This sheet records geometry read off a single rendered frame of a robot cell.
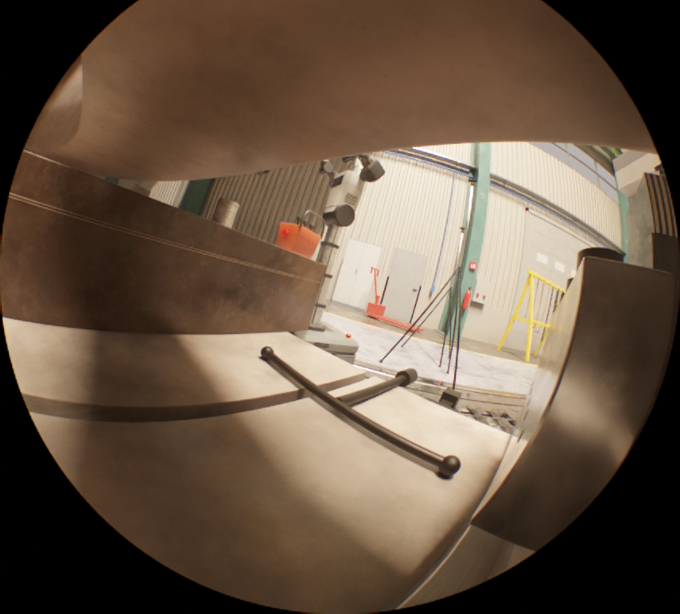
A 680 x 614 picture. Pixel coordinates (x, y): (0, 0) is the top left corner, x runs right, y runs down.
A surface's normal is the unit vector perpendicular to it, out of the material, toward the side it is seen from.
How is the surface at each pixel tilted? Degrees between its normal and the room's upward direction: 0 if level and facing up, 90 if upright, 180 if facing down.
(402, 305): 90
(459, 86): 180
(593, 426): 90
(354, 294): 90
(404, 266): 90
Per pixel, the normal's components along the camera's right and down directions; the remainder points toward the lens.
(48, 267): 0.85, 0.23
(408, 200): -0.14, -0.07
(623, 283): -0.74, -0.24
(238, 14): -0.28, 0.96
